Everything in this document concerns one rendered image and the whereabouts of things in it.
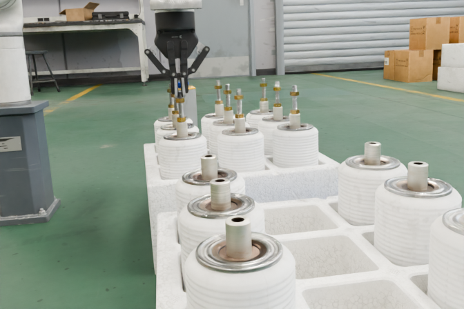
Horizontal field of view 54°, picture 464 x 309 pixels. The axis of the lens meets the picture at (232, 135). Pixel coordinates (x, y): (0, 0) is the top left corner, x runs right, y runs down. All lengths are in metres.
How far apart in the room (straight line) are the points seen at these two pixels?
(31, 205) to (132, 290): 0.49
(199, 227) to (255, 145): 0.44
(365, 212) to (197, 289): 0.34
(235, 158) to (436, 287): 0.51
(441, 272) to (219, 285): 0.22
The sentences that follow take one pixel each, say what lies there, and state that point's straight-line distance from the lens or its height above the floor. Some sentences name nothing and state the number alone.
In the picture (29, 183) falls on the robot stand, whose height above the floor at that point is 0.10.
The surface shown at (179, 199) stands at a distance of 0.61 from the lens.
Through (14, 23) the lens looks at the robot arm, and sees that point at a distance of 1.28.
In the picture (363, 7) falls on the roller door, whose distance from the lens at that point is 6.64.
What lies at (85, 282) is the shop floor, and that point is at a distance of 0.95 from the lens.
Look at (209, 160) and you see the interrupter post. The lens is 0.61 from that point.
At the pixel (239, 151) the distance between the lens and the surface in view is 0.90.
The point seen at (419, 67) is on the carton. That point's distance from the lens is 4.73.
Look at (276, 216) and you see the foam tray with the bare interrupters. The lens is 0.72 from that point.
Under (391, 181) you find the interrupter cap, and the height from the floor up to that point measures 0.25.
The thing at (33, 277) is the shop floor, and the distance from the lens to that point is 1.01.
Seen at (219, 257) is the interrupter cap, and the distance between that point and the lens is 0.40.
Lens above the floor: 0.43
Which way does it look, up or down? 11 degrees down
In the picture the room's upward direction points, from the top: 3 degrees counter-clockwise
